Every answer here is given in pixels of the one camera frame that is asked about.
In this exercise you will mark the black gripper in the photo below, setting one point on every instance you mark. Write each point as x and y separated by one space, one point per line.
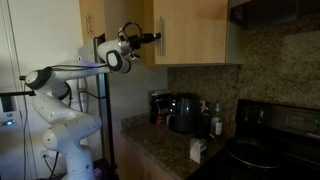
137 40

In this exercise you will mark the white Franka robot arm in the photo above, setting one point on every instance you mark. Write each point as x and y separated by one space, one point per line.
66 123

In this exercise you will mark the wooden cabinet above refrigerator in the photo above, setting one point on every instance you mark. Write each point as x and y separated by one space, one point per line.
91 20

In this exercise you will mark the wooden base cabinet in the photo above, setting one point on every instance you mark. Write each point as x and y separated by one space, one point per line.
140 163

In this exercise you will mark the black kitchen stove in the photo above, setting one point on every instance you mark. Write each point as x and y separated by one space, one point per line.
283 126

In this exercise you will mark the stainless steel refrigerator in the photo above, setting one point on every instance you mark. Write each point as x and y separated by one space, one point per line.
100 100

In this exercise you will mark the black air fryer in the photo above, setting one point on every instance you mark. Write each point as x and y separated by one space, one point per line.
184 113

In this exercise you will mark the dark glass bottle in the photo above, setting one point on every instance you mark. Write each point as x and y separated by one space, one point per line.
206 120

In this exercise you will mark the small bottle with white label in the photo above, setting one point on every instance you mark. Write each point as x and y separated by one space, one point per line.
217 121

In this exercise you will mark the small white carton box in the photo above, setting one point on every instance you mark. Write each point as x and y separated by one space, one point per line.
198 150

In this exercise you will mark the range hood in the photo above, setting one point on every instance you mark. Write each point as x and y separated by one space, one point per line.
276 13

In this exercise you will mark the dark frying pan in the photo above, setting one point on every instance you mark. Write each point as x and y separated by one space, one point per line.
255 153

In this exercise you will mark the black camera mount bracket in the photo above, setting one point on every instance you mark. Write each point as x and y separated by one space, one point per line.
15 96

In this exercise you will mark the white wall outlet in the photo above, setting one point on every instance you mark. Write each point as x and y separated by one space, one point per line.
45 154

